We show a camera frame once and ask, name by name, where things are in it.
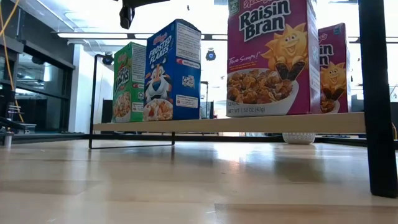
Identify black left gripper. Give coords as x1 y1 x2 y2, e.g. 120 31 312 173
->
119 0 171 30

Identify blue Frosted Flakes cereal box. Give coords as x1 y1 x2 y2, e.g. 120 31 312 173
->
142 18 202 122

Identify green Apple Jacks cereal box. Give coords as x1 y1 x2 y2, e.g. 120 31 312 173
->
111 42 147 123

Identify pink Raisin Bran cereal box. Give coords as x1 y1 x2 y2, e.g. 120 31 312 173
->
317 22 353 114
226 0 321 118

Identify wooden shelf with black legs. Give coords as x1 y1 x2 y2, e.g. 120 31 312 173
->
88 0 398 199

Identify long ceiling light fixture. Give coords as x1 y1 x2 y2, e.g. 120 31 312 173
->
57 31 228 42

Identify dark glass partition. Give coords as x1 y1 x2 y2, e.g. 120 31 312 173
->
0 6 76 133

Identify round pale green potted plant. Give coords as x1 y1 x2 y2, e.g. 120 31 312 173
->
282 132 317 145

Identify black round hanging camera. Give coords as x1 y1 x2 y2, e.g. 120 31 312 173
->
205 47 218 62
101 52 114 66

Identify yellow cable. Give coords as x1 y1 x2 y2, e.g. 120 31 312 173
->
0 0 25 123

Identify black aluminium table frame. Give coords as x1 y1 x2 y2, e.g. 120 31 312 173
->
12 132 398 147

